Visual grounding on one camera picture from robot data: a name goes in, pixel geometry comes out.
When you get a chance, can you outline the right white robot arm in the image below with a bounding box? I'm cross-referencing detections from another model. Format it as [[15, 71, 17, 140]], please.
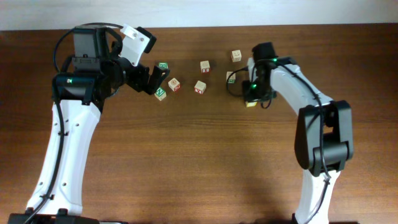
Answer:
[[246, 57, 354, 223]]

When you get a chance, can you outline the green N block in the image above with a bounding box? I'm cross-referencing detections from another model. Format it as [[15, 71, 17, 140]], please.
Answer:
[[154, 87, 167, 101]]

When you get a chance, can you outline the red six block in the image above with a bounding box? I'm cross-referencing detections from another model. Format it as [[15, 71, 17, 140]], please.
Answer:
[[200, 60, 211, 73]]

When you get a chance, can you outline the red X number block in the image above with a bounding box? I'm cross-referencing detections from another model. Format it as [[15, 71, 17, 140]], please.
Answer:
[[194, 81, 206, 95]]

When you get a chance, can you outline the green R block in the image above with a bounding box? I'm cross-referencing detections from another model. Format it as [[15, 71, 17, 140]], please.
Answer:
[[159, 62, 169, 69]]

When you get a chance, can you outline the red shell picture block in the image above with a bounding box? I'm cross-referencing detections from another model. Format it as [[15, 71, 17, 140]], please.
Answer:
[[168, 78, 180, 92]]

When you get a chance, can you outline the green butterfly block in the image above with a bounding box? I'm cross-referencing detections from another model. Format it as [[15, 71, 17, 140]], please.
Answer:
[[226, 72, 236, 83]]

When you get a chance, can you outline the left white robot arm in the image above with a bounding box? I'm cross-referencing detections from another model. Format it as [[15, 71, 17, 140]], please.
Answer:
[[9, 22, 169, 224]]

